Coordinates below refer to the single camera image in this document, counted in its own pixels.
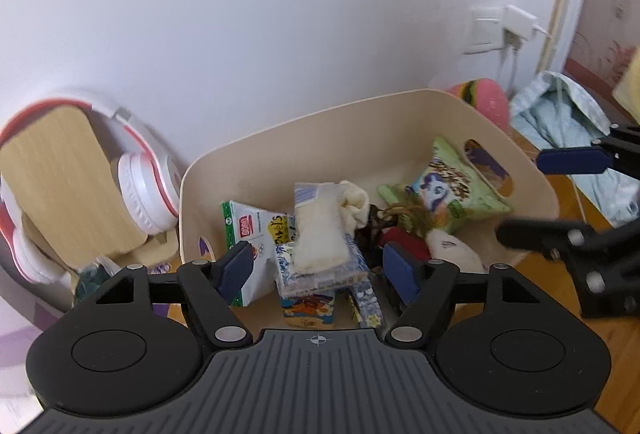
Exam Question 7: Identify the blue starred snack packet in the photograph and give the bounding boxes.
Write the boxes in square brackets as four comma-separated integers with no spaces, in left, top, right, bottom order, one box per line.
[347,280,387,329]

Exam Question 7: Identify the brown hair tie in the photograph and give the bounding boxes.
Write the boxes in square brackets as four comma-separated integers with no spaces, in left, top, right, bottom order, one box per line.
[376,203,432,235]

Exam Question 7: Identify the pink burger toy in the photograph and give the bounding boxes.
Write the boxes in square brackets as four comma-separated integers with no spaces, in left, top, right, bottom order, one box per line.
[446,78,512,131]

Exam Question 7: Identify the green cartoon pony snack bag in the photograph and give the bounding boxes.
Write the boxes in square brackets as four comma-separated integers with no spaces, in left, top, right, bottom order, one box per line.
[377,136,514,235]

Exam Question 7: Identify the white fluffy plush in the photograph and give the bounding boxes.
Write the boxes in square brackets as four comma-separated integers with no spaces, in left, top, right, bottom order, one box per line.
[425,228,487,273]

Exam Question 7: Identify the wooden headphone stand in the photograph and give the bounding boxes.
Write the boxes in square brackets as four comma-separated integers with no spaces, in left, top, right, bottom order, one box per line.
[0,108,181,275]

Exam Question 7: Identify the dark red item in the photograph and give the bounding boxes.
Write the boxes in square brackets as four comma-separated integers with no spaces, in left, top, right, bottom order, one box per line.
[379,226,432,265]

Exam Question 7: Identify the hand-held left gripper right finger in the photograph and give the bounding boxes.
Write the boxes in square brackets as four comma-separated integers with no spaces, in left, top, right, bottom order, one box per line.
[383,242,544,348]

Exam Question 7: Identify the clear blue patterned packet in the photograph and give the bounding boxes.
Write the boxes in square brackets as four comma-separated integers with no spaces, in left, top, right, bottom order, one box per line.
[273,239,372,301]

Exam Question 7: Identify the white towel packet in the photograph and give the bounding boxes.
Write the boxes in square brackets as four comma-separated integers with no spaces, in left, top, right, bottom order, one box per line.
[292,182,352,275]

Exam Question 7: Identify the white wall socket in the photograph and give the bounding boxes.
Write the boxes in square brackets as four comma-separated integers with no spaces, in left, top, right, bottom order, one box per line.
[462,6,506,55]

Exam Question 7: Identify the beige fabric scrunchie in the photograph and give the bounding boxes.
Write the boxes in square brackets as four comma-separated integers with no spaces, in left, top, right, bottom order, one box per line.
[338,180,374,231]

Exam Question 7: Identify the white charger plug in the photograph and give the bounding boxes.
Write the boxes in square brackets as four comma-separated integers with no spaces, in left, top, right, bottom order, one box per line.
[500,4,539,45]

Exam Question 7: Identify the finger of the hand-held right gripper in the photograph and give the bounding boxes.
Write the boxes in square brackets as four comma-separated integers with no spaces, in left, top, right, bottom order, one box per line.
[536,124,640,179]
[496,215,640,319]

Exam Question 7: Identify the yellow blue snack packet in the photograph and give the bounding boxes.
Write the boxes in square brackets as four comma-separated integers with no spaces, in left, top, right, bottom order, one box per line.
[280,290,337,331]

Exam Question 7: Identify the pale yellow object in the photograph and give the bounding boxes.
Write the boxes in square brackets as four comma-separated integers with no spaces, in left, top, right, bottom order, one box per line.
[612,60,640,121]

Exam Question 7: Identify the beige plastic storage bin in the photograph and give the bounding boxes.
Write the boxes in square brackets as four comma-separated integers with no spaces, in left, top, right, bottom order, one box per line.
[179,88,560,331]

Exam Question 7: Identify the dark green tissue pack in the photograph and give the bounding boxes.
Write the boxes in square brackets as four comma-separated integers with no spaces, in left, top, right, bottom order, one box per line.
[74,263,123,307]

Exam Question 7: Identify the white red headphones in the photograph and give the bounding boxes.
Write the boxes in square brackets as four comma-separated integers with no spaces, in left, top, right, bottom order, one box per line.
[0,88,182,285]

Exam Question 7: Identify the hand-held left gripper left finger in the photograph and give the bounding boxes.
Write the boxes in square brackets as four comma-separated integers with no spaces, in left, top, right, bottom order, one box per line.
[94,241,255,349]

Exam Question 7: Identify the light blue cloth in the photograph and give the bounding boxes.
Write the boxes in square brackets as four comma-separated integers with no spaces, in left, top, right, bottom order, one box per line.
[509,70,640,229]

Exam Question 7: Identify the white charger cable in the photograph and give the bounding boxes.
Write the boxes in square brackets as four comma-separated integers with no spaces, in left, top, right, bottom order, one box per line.
[496,24,557,100]

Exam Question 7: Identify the green white snack bag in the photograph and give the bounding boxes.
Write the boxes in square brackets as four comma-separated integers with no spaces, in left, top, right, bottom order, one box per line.
[220,200,297,307]

